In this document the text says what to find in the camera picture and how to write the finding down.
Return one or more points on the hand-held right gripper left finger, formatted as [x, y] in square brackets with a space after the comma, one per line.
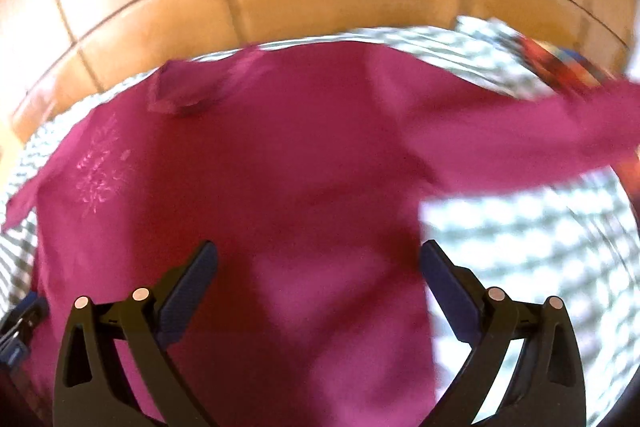
[186, 294]

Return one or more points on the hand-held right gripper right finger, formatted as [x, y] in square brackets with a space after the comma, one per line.
[452, 294]

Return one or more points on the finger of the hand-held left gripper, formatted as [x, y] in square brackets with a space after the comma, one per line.
[34, 309]
[11, 353]

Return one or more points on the magenta long-sleeved shirt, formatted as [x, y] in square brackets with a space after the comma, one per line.
[320, 167]

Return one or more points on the red blue patterned cloth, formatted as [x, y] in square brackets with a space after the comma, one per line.
[565, 62]

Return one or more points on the green white checkered tablecloth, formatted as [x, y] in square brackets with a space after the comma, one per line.
[530, 252]

